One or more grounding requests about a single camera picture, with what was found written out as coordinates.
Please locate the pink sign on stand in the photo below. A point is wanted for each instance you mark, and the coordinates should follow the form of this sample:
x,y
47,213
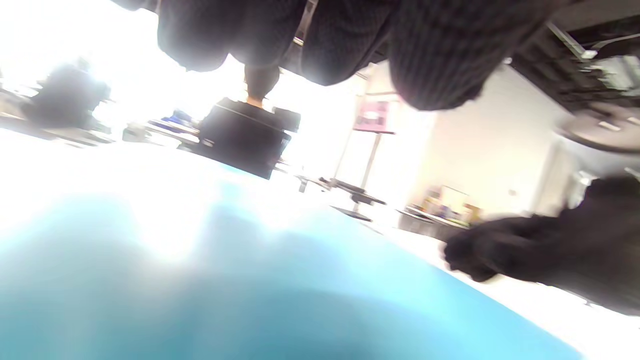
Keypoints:
x,y
374,116

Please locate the person's right forearm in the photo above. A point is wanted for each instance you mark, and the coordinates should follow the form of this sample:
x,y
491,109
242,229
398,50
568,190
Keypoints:
x,y
255,102

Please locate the cluttered desk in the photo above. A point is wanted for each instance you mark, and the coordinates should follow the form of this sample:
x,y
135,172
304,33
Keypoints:
x,y
440,215

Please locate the person's left hand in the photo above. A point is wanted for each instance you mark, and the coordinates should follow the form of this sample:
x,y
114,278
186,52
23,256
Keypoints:
x,y
440,45

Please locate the blue file box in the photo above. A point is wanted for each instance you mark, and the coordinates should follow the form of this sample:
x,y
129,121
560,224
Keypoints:
x,y
250,300

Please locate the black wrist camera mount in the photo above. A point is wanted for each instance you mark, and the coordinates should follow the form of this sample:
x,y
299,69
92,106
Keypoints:
x,y
245,137

